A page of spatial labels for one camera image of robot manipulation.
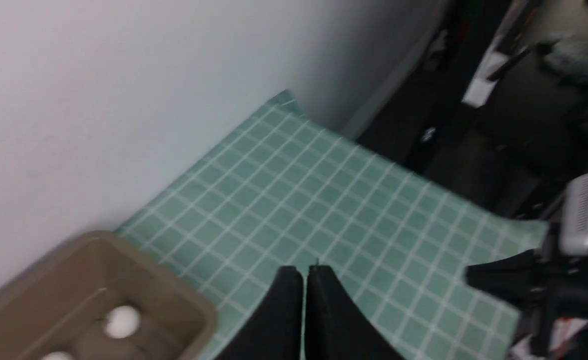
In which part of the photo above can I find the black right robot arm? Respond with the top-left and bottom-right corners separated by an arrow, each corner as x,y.
465,249 -> 588,360

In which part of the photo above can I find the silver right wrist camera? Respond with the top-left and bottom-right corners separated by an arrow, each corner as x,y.
559,173 -> 588,257

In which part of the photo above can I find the olive green plastic bin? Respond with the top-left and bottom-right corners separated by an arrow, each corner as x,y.
0,231 -> 217,360

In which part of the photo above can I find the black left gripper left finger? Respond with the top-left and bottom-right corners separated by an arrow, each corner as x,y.
216,266 -> 304,360

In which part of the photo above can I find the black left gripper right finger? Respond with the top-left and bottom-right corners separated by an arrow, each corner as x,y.
305,265 -> 403,360

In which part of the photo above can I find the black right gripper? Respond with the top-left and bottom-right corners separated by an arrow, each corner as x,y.
465,248 -> 573,313

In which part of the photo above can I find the green checkered table mat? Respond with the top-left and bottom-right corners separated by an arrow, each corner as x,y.
116,91 -> 548,360

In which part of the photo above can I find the white ping-pong ball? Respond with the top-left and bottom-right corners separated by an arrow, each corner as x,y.
39,351 -> 75,360
103,305 -> 141,339

